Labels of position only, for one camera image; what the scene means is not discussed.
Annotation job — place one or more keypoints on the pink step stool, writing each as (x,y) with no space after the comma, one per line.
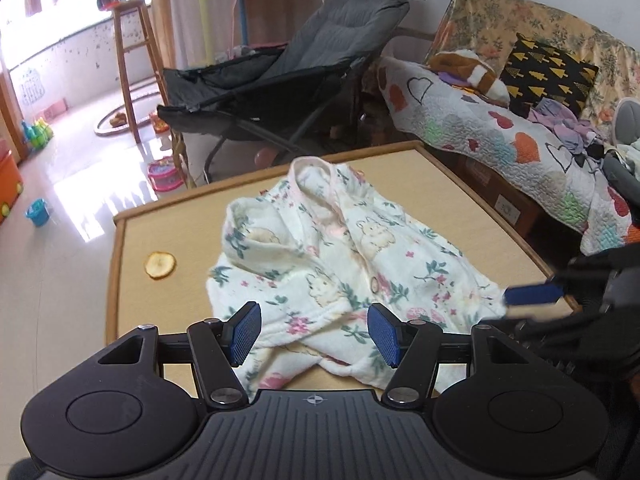
(55,108)

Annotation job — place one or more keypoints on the orange toy storage bin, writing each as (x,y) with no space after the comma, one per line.
(9,185)

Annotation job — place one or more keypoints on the purple clothes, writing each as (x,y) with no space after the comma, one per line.
(560,125)

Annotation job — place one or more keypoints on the cardboard box white label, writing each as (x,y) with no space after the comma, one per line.
(500,195)

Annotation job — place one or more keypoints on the brown floor toy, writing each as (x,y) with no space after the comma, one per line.
(118,119)

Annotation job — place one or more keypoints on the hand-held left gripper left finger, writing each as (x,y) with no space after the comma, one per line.
(245,332)

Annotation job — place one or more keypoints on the floral baby shirt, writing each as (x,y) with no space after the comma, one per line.
(320,240)

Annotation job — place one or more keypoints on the hula hoop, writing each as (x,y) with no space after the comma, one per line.
(100,130)

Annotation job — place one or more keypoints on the grey cushion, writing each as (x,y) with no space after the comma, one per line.
(627,125)

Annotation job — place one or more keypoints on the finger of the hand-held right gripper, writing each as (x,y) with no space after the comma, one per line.
(550,327)
(532,294)

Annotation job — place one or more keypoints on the dried orange peel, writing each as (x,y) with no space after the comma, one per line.
(160,265)

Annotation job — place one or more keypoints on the mesh play enclosure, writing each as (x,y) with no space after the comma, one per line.
(185,20)

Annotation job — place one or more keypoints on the wooden giraffe toy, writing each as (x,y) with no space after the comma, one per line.
(179,152)

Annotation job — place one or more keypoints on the wall chart poster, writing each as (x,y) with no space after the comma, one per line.
(31,87)

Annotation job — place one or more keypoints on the wooden sofa frame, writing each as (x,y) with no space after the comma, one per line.
(415,34)

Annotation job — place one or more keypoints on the blue toy bucket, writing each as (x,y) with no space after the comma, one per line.
(37,212)

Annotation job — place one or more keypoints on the black cushion gold trees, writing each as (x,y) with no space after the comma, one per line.
(545,77)

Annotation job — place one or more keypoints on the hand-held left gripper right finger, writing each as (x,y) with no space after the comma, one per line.
(382,335)

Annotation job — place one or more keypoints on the green toy bowling pins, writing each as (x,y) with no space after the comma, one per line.
(37,132)

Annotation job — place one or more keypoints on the pink ball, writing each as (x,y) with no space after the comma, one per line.
(263,156)

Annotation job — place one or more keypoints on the pile of mixed clothes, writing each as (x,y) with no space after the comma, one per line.
(620,165)

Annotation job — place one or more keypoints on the pink trimmed play tent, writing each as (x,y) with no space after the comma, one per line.
(280,10)

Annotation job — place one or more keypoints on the heart print quilt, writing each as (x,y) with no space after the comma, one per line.
(500,135)

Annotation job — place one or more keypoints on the brown white plush toy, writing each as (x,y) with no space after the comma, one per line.
(470,72)

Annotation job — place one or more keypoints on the pink toy drum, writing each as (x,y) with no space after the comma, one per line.
(164,175)

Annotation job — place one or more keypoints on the grey folding lounge chair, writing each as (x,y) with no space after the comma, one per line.
(340,25)

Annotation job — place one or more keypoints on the floral sofa cover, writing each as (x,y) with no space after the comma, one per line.
(525,25)

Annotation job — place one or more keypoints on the wooden bar stool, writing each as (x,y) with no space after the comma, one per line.
(131,55)

